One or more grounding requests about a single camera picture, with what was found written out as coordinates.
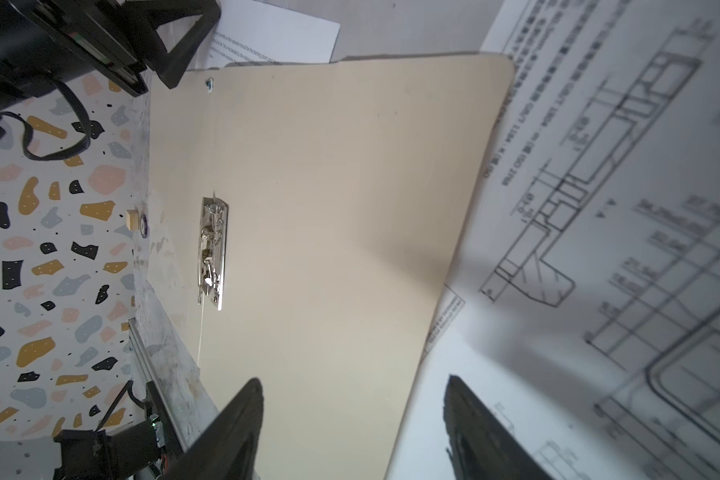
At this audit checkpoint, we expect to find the silver folder clip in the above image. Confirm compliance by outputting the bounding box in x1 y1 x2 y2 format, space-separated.
197 196 228 311

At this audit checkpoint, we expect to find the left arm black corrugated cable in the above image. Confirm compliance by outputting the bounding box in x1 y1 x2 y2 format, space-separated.
0 77 93 162

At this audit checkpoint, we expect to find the beige manila folder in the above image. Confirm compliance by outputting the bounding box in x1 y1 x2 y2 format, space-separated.
146 54 515 479

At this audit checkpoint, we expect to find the small wooden block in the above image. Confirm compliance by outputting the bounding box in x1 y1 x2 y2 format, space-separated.
125 209 140 232

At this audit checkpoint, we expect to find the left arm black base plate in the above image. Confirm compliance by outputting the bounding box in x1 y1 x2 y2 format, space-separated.
53 381 185 479

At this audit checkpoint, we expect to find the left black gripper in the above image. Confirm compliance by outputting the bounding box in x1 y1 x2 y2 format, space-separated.
0 0 221 111

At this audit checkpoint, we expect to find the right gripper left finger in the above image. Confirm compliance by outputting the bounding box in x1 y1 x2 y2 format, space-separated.
163 378 264 480

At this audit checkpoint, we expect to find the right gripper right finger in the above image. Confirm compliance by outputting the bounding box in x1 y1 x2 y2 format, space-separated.
443 375 551 480

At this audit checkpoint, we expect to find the text printed paper sheet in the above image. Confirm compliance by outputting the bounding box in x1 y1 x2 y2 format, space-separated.
189 0 340 70

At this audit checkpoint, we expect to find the technical drawing paper sheet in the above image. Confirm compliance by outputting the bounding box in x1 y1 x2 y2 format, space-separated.
388 1 720 479

